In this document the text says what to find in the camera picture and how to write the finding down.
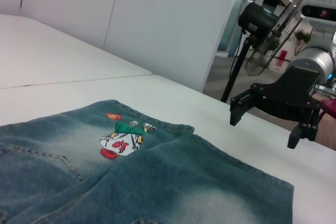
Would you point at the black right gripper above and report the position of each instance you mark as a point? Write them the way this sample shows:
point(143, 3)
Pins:
point(291, 93)

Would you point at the blue denim shorts with embroidery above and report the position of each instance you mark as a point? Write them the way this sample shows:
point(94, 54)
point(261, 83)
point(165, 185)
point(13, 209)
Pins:
point(157, 182)

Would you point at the silver plug on right arm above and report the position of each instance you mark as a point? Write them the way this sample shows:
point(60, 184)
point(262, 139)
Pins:
point(325, 89)

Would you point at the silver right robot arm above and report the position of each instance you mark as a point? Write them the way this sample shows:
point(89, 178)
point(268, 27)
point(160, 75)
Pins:
point(312, 60)

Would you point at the small red sign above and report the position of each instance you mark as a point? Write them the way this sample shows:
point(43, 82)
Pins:
point(283, 55)

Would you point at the green potted plant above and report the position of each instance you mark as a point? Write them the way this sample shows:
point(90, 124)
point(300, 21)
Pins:
point(302, 37)

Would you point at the black standing fan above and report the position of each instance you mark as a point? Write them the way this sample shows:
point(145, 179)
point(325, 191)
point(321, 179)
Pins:
point(258, 20)

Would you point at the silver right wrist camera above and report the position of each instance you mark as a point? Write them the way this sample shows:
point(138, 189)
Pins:
point(317, 9)

